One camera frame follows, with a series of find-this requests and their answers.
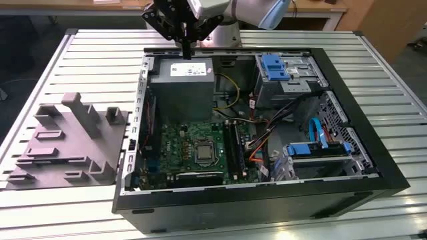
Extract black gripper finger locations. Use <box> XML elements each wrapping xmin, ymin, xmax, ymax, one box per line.
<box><xmin>187</xmin><ymin>14</ymin><xmax>226</xmax><ymax>61</ymax></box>
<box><xmin>140</xmin><ymin>7</ymin><xmax>190</xmax><ymax>60</ymax></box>

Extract blue drive carrier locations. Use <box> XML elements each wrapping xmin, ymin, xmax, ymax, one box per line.
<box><xmin>262</xmin><ymin>54</ymin><xmax>291</xmax><ymax>82</ymax></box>

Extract wooden desk white legs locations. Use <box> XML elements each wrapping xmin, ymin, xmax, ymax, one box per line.
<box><xmin>0</xmin><ymin>0</ymin><xmax>350</xmax><ymax>32</ymax></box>

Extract grey power supply unit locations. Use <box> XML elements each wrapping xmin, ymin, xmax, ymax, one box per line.
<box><xmin>148</xmin><ymin>57</ymin><xmax>216</xmax><ymax>123</ymax></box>

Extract metal drive cage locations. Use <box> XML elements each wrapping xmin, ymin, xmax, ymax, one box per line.
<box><xmin>255</xmin><ymin>53</ymin><xmax>330</xmax><ymax>108</ymax></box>

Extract black CPU socket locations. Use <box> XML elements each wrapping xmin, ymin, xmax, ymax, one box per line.
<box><xmin>192</xmin><ymin>139</ymin><xmax>218</xmax><ymax>168</ymax></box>

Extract green motherboard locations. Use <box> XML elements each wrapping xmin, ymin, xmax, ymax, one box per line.
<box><xmin>135</xmin><ymin>121</ymin><xmax>264</xmax><ymax>190</ymax></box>

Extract silver CPU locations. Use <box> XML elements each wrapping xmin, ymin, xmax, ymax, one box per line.
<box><xmin>195</xmin><ymin>144</ymin><xmax>215</xmax><ymax>161</ymax></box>

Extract wooden cabinet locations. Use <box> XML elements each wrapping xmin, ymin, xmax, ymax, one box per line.
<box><xmin>335</xmin><ymin>0</ymin><xmax>427</xmax><ymax>63</ymax></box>

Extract hard disk in blue carrier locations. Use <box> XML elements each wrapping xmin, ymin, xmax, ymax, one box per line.
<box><xmin>286</xmin><ymin>142</ymin><xmax>353</xmax><ymax>159</ymax></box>

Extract grey parts rack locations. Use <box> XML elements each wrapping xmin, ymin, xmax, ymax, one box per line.
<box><xmin>6</xmin><ymin>91</ymin><xmax>134</xmax><ymax>192</ymax></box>

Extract black graphics card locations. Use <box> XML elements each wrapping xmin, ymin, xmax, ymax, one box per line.
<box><xmin>175</xmin><ymin>171</ymin><xmax>224</xmax><ymax>187</ymax></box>

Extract chair caster base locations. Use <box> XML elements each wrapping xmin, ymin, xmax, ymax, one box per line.
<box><xmin>406</xmin><ymin>29</ymin><xmax>427</xmax><ymax>53</ymax></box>

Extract metal disk bay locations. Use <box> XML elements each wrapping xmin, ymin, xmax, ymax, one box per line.
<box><xmin>282</xmin><ymin>143</ymin><xmax>381</xmax><ymax>181</ymax></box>

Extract black PC case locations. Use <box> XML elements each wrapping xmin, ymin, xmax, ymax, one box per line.
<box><xmin>111</xmin><ymin>46</ymin><xmax>411</xmax><ymax>235</ymax></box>

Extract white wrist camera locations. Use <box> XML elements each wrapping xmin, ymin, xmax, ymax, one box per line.
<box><xmin>186</xmin><ymin>0</ymin><xmax>232</xmax><ymax>21</ymax></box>

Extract yellow wire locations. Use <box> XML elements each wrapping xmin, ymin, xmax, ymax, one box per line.
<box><xmin>212</xmin><ymin>72</ymin><xmax>242</xmax><ymax>110</ymax></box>

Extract black wire bundle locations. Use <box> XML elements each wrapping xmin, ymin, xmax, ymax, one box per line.
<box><xmin>246</xmin><ymin>92</ymin><xmax>327</xmax><ymax>151</ymax></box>

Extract orange wire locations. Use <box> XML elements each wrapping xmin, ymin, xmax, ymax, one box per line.
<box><xmin>248</xmin><ymin>147</ymin><xmax>268</xmax><ymax>163</ymax></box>

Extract blue flat data wire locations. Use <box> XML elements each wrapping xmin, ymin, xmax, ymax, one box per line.
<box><xmin>309</xmin><ymin>117</ymin><xmax>331</xmax><ymax>150</ymax></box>

